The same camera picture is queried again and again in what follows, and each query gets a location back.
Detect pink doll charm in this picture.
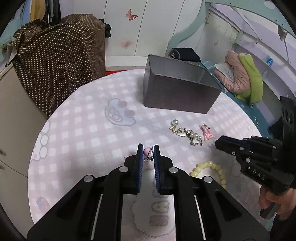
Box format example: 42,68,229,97
200,124,214,141

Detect brown polka dot cover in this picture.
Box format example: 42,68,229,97
11,14,106,117

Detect green and pink quilt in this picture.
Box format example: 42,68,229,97
213,50,263,106

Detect hanging clothes row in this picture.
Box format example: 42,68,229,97
29,0,61,25

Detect pink checkered tablecloth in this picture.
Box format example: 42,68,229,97
27,68,271,241

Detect red stool white top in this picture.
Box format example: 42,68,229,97
105,56,147,75

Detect white pillow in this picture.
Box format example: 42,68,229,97
214,62,234,82

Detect folded dark clothes stack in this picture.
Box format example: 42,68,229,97
169,48,201,63

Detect person right hand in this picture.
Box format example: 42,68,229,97
258,185,296,220

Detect pale yellow bead bracelet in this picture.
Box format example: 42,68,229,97
190,161,228,190

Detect black garment behind cover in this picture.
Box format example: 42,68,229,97
100,19,111,38

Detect white wardrobe doors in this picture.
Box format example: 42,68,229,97
102,1,202,56

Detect silver heart pearl charm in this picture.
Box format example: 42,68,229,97
169,119,203,146

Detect grey metal tin box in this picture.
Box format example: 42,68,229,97
143,55,222,114

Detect teal bunk bed frame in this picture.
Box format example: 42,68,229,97
165,0,296,58

